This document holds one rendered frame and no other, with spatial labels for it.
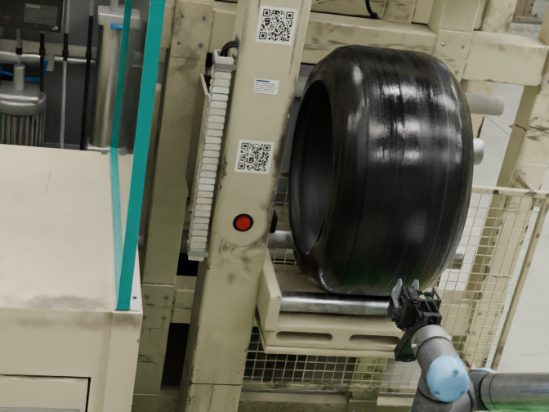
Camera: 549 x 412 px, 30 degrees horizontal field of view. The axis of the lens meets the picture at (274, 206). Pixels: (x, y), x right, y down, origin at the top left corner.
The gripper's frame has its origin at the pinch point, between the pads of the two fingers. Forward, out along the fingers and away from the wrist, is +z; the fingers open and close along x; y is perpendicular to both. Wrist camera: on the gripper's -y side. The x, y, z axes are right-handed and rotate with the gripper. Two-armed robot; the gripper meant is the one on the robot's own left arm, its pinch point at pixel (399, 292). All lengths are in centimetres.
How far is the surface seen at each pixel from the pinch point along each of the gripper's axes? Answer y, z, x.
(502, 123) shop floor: -101, 364, -190
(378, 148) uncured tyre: 32.3, 1.7, 11.2
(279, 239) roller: -9.2, 36.8, 18.6
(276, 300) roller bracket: -6.6, 4.8, 25.1
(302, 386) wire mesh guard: -69, 57, -2
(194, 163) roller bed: 0, 56, 39
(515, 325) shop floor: -100, 142, -112
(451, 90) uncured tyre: 41.7, 13.5, -5.8
